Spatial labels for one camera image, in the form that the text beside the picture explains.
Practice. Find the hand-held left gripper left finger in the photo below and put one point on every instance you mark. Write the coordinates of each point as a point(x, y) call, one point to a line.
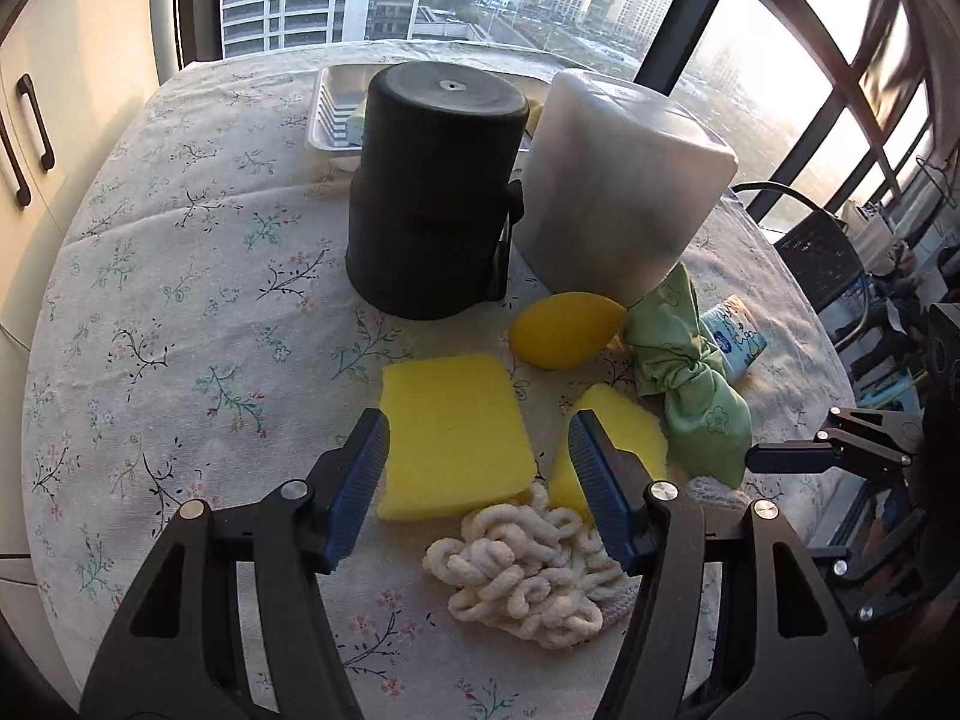
point(360, 480)

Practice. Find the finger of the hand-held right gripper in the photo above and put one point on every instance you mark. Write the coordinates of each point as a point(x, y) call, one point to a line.
point(877, 562)
point(780, 457)

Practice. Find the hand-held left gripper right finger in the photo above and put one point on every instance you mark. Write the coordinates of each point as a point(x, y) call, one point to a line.
point(600, 480)

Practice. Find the small yellow sponge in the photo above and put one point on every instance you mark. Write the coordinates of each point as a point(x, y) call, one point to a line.
point(626, 420)

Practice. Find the large yellow sponge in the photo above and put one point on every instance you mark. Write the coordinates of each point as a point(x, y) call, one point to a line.
point(450, 435)

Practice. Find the green knotted cloth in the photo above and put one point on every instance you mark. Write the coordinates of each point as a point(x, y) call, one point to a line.
point(690, 390)

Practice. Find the white chenille cleaning cloth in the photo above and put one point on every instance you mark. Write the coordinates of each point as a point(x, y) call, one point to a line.
point(517, 570)

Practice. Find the blue tissue pack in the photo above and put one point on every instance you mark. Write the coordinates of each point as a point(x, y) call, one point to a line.
point(739, 341)

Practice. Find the yellow lemon-shaped ball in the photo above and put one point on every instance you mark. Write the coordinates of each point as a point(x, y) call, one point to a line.
point(562, 330)

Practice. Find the white plastic tray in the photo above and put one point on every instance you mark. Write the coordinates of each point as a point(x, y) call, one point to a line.
point(330, 116)

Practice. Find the black mesh chair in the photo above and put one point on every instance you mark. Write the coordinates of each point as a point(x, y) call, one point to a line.
point(821, 247)

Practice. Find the black plastic bin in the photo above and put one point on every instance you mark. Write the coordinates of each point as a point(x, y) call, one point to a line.
point(427, 187)

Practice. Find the translucent white plastic bin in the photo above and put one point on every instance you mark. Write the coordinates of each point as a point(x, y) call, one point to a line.
point(615, 180)

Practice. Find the green sponge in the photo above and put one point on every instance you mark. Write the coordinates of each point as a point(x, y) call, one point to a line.
point(355, 124)

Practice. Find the cream cabinet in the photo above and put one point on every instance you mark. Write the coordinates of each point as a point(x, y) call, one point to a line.
point(82, 52)

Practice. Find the black window frame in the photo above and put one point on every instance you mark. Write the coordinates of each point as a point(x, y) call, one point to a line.
point(679, 22)

